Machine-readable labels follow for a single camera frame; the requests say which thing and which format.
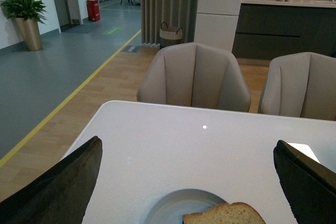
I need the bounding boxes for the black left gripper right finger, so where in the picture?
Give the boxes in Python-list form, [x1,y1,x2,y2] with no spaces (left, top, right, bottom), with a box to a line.
[273,140,335,223]

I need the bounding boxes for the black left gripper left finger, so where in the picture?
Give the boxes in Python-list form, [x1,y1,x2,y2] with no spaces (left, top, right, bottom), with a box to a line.
[1,136,102,223]

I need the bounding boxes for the brown bread slice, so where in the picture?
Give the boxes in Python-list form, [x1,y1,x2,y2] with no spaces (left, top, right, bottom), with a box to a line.
[182,202,265,224]

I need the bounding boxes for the light blue ceramic plate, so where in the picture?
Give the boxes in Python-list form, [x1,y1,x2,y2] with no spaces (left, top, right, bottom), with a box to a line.
[144,189,226,223]

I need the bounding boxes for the beige chair right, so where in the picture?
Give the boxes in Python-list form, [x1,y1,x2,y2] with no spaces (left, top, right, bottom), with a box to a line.
[258,52,335,121]

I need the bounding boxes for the beige chair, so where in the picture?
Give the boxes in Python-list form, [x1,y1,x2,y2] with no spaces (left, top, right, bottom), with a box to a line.
[137,42,251,112]
[258,52,335,121]

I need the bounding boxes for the beige chair left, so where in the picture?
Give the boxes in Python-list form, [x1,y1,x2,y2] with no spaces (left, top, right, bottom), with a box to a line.
[137,42,251,112]

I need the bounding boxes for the dark grey kitchen counter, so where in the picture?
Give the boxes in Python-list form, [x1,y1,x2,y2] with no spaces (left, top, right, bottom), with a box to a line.
[232,2,335,60]

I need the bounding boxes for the gold plant pot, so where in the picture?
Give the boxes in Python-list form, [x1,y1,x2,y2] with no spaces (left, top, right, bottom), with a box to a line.
[14,18,42,51]

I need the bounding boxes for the red fire cabinet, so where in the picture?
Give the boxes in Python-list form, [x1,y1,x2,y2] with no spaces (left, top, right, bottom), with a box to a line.
[87,0,100,22]

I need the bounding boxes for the woven laundry basket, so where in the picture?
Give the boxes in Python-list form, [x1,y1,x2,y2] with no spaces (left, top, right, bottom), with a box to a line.
[159,22,184,49]

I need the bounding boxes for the green potted plant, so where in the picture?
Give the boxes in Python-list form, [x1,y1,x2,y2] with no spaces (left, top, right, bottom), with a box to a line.
[1,0,46,24]

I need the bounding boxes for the white cabinet column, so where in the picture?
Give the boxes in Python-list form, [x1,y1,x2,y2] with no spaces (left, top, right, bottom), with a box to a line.
[194,0,242,51]

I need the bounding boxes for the grey pleated curtain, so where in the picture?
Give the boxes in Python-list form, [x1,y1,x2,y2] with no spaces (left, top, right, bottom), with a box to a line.
[141,0,198,44]

